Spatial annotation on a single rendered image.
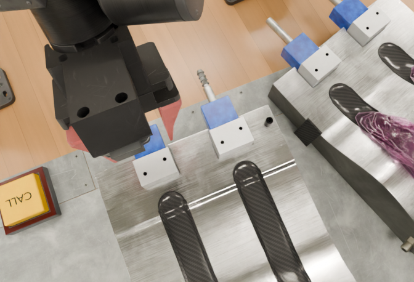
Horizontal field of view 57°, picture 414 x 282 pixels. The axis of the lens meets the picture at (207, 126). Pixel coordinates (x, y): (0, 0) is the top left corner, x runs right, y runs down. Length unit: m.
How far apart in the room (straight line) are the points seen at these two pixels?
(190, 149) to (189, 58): 0.20
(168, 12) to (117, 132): 0.08
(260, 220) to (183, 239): 0.11
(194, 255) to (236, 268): 0.06
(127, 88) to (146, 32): 0.46
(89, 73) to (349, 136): 0.41
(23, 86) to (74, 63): 0.43
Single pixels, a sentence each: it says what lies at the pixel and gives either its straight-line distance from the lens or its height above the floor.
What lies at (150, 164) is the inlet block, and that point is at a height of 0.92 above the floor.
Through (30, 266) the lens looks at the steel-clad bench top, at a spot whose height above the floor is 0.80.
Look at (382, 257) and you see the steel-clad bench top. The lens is 0.66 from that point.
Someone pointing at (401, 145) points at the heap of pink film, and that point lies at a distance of 0.57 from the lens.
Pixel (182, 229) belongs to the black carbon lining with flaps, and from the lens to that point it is 0.52.
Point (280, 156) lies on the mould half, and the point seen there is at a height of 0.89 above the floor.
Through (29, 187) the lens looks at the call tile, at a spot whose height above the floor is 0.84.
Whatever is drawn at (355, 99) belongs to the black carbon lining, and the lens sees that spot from 0.63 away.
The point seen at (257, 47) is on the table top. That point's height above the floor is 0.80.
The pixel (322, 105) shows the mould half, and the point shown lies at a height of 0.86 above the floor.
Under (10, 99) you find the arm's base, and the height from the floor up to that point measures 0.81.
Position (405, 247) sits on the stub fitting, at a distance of 0.62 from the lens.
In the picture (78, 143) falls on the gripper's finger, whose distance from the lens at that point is 0.35.
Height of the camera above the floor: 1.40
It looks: 75 degrees down
